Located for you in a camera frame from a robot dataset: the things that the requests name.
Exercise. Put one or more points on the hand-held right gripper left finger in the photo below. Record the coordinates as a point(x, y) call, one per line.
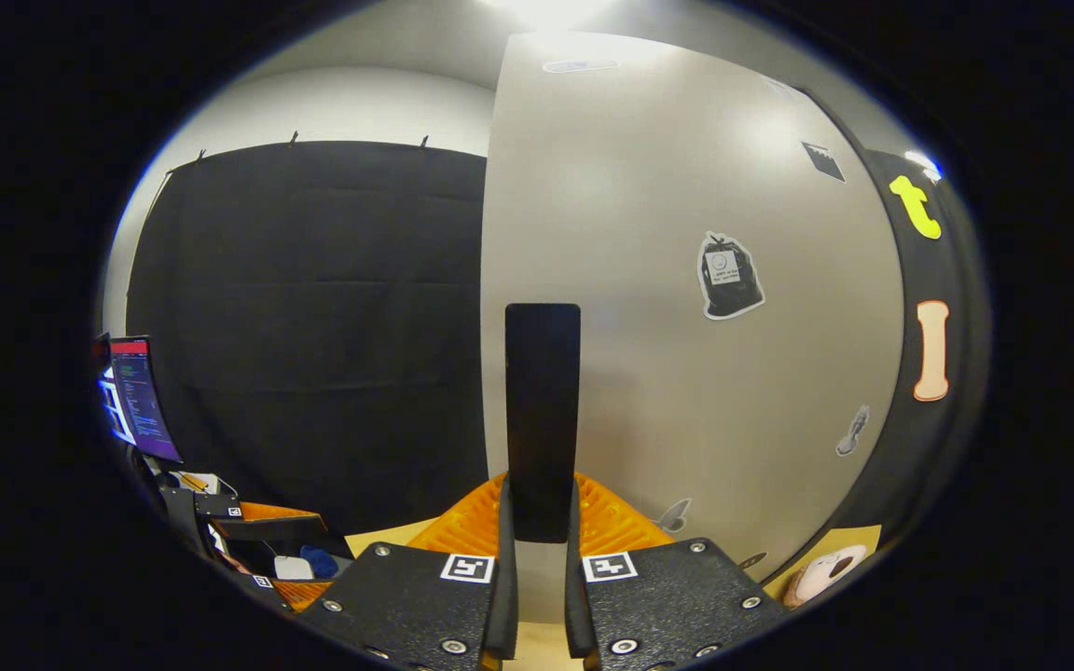
point(502, 606)

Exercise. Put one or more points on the light grey cabinet door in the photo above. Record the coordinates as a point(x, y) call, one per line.
point(667, 391)

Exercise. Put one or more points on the black backdrop cloth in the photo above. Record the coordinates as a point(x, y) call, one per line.
point(313, 326)

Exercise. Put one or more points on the computer monitor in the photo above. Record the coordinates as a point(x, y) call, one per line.
point(144, 401)
point(111, 410)

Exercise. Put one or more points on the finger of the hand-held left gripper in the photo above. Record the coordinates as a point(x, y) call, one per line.
point(299, 592)
point(276, 529)

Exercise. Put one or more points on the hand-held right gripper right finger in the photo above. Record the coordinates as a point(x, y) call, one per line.
point(576, 606)

